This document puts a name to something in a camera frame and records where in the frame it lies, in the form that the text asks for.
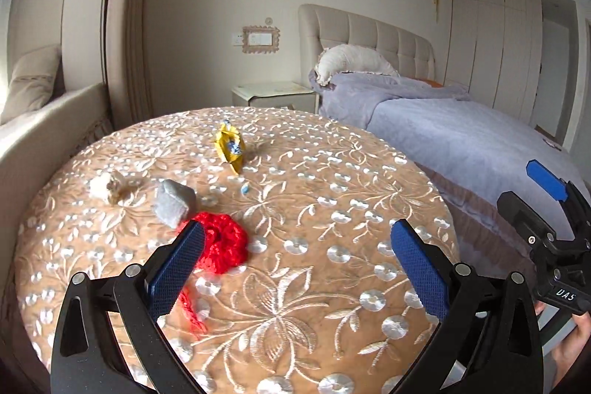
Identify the orange item on bed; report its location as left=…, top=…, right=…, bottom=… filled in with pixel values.
left=417, top=79, right=445, bottom=88

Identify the white nightstand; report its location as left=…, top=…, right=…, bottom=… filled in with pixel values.
left=231, top=82, right=318, bottom=113

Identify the beige cushion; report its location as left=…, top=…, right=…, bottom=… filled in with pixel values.
left=1, top=45, right=61, bottom=125

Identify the window seat bench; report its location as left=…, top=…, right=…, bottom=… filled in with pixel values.
left=1, top=84, right=112, bottom=284

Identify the person right hand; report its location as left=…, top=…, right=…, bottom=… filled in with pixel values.
left=544, top=313, right=591, bottom=393

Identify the bed with lavender cover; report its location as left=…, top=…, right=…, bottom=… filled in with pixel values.
left=307, top=69, right=591, bottom=238

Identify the small dark item on bed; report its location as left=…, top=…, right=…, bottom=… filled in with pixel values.
left=543, top=138, right=562, bottom=151

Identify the embroidered beige tablecloth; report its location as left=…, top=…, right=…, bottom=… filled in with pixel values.
left=15, top=108, right=459, bottom=393

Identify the white pillow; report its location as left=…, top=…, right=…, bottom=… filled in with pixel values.
left=315, top=44, right=400, bottom=86

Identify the yellow snack wrapper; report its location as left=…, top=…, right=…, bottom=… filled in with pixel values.
left=214, top=119, right=245, bottom=174

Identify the framed wall switch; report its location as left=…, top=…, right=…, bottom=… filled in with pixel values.
left=231, top=17, right=280, bottom=54

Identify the crumpled white paper ball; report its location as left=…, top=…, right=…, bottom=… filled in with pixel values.
left=89, top=171, right=128, bottom=205

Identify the beige tufted headboard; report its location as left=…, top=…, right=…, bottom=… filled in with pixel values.
left=297, top=4, right=436, bottom=81

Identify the red mesh netting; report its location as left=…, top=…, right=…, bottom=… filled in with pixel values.
left=177, top=212, right=249, bottom=336

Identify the white wardrobe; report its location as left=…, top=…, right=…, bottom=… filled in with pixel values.
left=444, top=0, right=578, bottom=141

